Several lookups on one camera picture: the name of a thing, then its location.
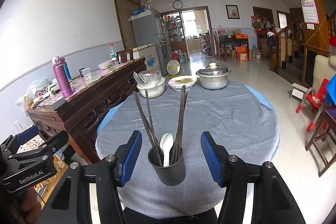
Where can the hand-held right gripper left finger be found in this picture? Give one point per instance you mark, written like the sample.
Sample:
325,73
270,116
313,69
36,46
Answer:
131,158

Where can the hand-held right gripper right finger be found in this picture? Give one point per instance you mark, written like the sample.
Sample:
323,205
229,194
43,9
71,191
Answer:
211,158

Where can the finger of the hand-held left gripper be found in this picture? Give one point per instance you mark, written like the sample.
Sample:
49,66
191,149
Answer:
52,142
27,136

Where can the dark metal utensil holder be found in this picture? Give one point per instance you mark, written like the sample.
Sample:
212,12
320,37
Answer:
170,174

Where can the bunch of dark chopsticks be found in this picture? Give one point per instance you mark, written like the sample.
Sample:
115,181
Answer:
181,108

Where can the person's left hand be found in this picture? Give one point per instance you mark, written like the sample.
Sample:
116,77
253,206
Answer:
27,199

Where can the printed paper bag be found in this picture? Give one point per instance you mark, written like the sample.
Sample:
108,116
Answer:
30,146

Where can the carved wooden sideboard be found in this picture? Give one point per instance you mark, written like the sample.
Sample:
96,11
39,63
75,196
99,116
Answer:
78,113

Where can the grey tablecloth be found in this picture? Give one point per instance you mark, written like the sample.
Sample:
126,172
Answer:
223,119

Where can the light blue undercloth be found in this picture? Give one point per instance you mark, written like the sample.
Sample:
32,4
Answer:
105,121

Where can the pile of snack packets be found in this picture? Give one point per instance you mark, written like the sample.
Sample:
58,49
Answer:
36,90

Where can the purple thermos bottle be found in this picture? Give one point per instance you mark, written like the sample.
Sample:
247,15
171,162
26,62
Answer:
63,79

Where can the white bowl with plastic bag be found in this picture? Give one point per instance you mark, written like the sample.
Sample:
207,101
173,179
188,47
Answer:
152,91

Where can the teal bottle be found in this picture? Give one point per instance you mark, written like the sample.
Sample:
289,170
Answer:
67,71

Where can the floral table runner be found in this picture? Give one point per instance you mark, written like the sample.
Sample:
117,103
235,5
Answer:
92,79

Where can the aluminium pot with lid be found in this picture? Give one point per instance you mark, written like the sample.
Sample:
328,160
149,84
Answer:
212,82

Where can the clear plastic cup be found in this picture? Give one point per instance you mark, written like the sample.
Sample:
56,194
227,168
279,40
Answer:
85,74

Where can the film-covered food bowl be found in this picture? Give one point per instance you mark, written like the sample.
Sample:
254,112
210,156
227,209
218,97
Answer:
174,85

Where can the translucent bowl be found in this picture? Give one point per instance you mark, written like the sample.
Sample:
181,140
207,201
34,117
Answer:
105,65

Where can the small white fan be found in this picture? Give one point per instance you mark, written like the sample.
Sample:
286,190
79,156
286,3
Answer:
173,67

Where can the dark wooden chair back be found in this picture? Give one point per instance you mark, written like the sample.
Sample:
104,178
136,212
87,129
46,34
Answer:
124,54

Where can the dark wooden chair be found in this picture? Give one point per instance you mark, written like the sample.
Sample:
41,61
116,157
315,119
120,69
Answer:
328,119
124,54

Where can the red-capped plastic water bottle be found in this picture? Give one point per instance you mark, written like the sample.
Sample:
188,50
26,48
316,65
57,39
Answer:
113,56

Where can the white chest freezer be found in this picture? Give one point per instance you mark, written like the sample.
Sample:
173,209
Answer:
149,56

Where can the blue detergent jug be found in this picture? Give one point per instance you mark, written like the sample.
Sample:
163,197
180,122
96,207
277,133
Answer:
181,57

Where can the orange gift box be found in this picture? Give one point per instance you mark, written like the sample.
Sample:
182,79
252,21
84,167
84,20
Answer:
242,53

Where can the small white step stool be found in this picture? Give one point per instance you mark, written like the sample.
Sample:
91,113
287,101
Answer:
299,90

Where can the clear water jug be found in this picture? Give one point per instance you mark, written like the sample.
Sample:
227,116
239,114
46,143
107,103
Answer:
256,52

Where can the dark wooden side table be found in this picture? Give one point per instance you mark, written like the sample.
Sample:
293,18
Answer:
233,41

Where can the red children's chair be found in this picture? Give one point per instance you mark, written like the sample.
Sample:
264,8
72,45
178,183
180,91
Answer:
315,99

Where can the flat orange box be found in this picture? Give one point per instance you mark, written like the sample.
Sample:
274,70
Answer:
241,37

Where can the glass display cabinet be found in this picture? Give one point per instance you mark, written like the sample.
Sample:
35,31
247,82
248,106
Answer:
173,32

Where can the grey refrigerator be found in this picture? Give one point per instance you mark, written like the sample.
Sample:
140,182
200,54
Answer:
144,27

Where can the blue jacket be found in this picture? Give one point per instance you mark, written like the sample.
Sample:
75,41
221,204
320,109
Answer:
331,92

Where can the wooden stair railing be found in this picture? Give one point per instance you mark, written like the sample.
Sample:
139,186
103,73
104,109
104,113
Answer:
286,40

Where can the cream armchair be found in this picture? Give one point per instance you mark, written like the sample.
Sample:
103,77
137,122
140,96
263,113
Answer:
321,69

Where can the hanging woven bags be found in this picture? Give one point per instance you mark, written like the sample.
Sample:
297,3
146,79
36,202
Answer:
260,23

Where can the framed wall picture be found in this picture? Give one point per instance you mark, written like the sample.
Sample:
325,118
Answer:
232,12

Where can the round wall clock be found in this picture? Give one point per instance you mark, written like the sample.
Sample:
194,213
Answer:
177,4

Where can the white wall switch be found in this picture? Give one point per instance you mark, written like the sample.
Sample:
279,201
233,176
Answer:
310,26

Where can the pink wall calendar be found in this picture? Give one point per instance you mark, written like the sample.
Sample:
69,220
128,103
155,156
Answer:
309,11

